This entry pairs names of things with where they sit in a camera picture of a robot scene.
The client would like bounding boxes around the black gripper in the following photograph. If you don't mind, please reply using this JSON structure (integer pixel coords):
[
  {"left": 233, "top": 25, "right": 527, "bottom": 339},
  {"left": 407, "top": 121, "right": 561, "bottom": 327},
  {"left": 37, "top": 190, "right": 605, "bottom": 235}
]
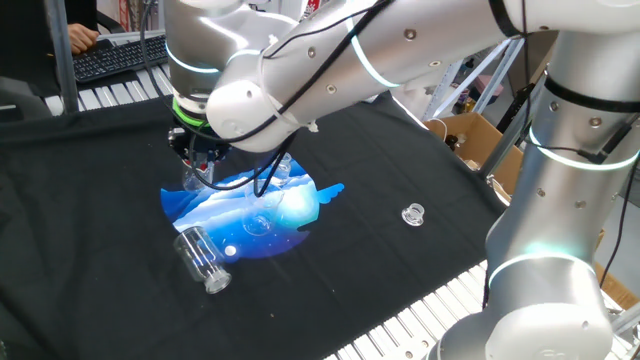
[{"left": 169, "top": 127, "right": 234, "bottom": 175}]

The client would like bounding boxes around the clear glass jar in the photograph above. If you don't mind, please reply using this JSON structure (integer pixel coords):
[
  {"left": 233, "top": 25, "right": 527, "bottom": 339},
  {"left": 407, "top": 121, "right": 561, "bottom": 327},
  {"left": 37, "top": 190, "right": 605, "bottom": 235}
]
[{"left": 172, "top": 225, "right": 233, "bottom": 295}]

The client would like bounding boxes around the person's hand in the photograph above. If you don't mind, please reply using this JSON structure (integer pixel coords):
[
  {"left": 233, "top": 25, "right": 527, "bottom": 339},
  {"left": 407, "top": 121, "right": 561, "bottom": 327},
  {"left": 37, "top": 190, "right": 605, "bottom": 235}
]
[{"left": 67, "top": 22, "right": 101, "bottom": 55}]

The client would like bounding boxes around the small glass beaker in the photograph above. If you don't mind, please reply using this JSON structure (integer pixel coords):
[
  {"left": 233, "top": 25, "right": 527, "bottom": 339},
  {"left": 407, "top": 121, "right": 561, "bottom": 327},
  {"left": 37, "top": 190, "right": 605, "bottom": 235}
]
[{"left": 180, "top": 149, "right": 217, "bottom": 194}]

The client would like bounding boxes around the large glass beaker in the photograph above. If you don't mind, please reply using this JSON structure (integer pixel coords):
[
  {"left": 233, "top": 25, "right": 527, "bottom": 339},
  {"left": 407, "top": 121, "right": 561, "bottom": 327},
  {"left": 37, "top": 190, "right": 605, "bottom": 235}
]
[{"left": 242, "top": 179, "right": 285, "bottom": 237}]

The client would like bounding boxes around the small glass vial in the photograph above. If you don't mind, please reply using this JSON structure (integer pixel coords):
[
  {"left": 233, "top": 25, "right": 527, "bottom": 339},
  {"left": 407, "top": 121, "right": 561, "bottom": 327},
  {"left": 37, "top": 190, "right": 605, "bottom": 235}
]
[{"left": 272, "top": 151, "right": 293, "bottom": 187}]

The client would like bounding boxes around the black computer keyboard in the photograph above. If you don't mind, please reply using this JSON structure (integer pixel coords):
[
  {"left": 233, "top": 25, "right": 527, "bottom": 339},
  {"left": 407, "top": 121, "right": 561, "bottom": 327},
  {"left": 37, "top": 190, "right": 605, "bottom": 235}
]
[{"left": 72, "top": 35, "right": 169, "bottom": 84}]

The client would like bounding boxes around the black office chair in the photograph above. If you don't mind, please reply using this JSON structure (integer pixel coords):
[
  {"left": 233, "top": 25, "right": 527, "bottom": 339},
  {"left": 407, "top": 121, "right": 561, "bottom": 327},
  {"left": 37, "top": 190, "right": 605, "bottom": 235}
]
[{"left": 95, "top": 9, "right": 126, "bottom": 35}]

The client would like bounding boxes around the black cloth with blue print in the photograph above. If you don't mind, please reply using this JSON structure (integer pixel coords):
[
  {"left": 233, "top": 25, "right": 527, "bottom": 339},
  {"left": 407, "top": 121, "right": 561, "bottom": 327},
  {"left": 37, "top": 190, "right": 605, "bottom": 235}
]
[{"left": 0, "top": 92, "right": 506, "bottom": 360}]

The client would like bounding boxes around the clear glass stopper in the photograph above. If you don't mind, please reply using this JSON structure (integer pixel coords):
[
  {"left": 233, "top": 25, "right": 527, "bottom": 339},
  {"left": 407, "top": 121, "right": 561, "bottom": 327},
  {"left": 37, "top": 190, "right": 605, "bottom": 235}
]
[{"left": 400, "top": 202, "right": 426, "bottom": 228}]

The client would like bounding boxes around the white metal shelf rack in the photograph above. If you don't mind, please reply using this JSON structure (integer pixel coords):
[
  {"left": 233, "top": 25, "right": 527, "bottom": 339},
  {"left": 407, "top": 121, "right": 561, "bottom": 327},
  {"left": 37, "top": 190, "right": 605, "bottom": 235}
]
[{"left": 422, "top": 38, "right": 526, "bottom": 121}]

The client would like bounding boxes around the brown cardboard box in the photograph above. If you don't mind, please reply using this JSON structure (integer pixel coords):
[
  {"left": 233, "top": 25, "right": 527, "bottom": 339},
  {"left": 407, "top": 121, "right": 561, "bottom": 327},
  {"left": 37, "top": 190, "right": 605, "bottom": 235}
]
[{"left": 423, "top": 112, "right": 526, "bottom": 196}]

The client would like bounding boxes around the pink box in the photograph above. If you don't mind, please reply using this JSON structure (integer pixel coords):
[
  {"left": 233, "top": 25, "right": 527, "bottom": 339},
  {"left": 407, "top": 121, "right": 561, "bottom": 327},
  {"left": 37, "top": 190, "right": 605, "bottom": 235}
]
[{"left": 472, "top": 74, "right": 504, "bottom": 99}]

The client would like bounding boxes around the wrist camera on silver bracket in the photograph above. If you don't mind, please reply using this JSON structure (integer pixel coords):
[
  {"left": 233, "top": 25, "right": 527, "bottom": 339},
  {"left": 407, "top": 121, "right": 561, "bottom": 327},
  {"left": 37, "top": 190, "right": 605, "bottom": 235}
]
[{"left": 167, "top": 127, "right": 187, "bottom": 151}]

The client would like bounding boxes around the aluminium frame post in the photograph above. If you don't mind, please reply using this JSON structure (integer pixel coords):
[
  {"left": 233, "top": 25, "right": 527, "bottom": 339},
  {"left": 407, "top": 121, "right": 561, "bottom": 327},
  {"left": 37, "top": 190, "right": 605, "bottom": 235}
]
[
  {"left": 43, "top": 0, "right": 80, "bottom": 115},
  {"left": 478, "top": 117, "right": 525, "bottom": 177}
]

